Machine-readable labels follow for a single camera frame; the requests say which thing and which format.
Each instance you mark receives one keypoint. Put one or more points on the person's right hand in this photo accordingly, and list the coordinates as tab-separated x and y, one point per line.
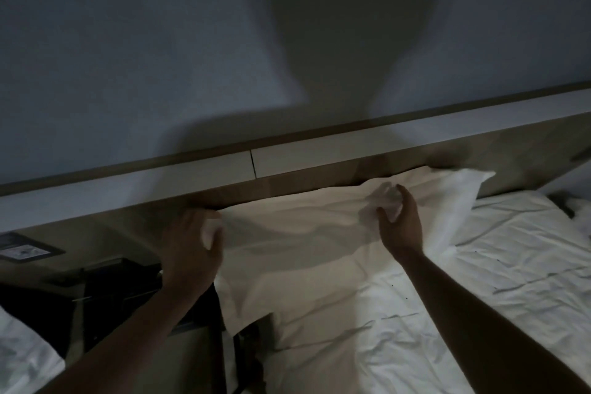
406	236

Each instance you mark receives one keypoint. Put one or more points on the person's left hand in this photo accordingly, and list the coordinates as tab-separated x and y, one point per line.
184	260

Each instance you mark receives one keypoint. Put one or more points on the white neighbouring bed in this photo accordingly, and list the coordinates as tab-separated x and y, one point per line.
508	269

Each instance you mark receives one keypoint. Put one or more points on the white pillow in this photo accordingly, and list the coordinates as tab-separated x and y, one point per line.
23	361
300	260

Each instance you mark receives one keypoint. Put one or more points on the person's left forearm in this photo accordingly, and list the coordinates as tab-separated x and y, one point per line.
124	347

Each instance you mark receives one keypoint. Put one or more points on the person's right forearm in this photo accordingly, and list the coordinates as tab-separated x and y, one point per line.
485	329

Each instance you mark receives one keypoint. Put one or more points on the black tissue box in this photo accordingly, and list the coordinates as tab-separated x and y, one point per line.
120	296

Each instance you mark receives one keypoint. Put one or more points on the wooden nightstand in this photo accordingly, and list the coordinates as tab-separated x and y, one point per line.
194	361

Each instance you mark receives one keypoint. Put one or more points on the wooden headboard with ledge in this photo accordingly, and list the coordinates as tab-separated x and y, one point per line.
323	151

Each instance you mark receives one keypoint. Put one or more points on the black wall switch panel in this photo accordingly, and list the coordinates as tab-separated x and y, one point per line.
27	250

